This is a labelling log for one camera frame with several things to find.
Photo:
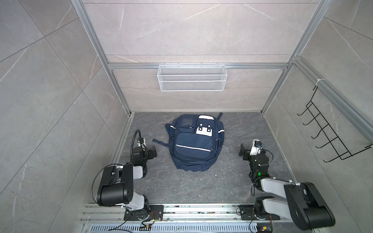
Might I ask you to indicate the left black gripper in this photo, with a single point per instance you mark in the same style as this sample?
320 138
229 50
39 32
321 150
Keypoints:
150 155

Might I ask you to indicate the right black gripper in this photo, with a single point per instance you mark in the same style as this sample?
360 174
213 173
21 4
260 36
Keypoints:
247 153

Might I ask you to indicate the navy blue student backpack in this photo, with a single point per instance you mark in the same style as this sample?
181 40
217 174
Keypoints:
195 141

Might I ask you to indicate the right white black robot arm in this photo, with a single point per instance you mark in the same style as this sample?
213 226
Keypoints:
300 202

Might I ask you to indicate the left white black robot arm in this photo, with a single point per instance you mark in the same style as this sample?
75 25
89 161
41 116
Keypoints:
116 186

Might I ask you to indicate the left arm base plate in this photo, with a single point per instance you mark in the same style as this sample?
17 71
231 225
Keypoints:
153 212

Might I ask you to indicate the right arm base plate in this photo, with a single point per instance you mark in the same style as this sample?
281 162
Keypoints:
249 212

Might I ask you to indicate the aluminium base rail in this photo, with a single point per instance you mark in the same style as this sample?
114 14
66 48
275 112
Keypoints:
180 218

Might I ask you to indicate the white wire mesh basket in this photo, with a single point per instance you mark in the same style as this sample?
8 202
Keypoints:
192 77

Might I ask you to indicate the black wire hook rack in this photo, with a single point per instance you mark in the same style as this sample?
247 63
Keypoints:
332 137

